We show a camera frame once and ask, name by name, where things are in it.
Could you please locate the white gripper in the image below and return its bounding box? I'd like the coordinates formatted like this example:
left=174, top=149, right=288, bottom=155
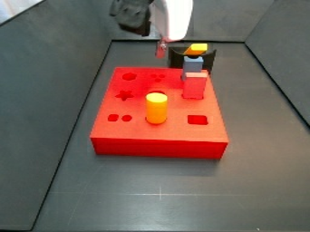
left=150, top=0, right=194, bottom=58

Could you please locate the yellow two-prong square-circle object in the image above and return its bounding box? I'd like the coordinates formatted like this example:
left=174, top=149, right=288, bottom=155
left=184, top=43, right=209, bottom=55

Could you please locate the black curved regrasp stand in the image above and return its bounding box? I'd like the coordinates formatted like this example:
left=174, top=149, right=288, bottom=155
left=169, top=46, right=217, bottom=72

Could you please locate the red square peg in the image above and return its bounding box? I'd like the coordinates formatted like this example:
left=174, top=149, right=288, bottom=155
left=184, top=72, right=209, bottom=100

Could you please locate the red shape-sorter fixture block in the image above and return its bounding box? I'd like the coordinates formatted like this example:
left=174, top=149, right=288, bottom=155
left=90, top=67, right=229, bottom=160

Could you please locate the blue notched peg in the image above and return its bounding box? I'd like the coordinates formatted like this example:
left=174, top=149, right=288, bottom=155
left=182, top=56, right=204, bottom=80

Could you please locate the yellow cylinder peg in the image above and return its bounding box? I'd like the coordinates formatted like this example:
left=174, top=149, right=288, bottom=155
left=146, top=92, right=169, bottom=124

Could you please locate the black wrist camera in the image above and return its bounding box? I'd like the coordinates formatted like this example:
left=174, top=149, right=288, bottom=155
left=110, top=0, right=154, bottom=36

